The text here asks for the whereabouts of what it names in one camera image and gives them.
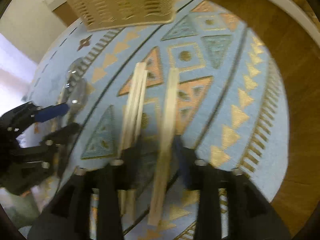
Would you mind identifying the clear plastic spoon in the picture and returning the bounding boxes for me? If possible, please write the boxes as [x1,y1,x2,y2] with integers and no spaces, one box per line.
[57,57,87,124]

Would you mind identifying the wooden chopstick pair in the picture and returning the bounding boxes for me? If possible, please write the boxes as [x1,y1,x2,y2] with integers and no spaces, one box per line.
[118,62,148,220]
[148,68,180,226]

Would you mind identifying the blue patterned round tablecloth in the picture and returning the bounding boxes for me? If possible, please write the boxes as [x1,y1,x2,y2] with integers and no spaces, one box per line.
[19,0,291,240]

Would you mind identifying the beige plastic utensil basket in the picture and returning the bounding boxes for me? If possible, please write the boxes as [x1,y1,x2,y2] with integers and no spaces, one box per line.
[66,0,175,31]

